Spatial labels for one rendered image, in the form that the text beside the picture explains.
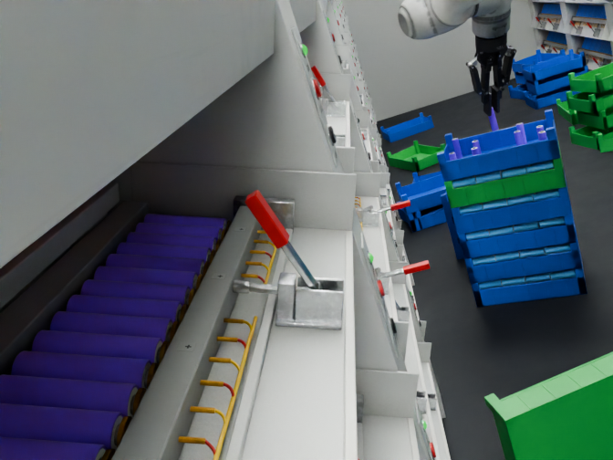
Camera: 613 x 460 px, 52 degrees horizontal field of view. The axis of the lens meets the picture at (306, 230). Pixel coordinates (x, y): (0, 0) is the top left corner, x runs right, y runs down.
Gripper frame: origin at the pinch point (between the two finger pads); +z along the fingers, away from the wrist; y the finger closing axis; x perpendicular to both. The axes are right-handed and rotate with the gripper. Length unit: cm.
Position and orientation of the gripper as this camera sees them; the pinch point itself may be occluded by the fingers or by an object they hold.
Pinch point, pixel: (491, 100)
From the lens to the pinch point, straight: 176.3
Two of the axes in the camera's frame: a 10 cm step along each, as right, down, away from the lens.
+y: 9.3, -3.6, 0.8
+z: 2.1, 7.0, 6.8
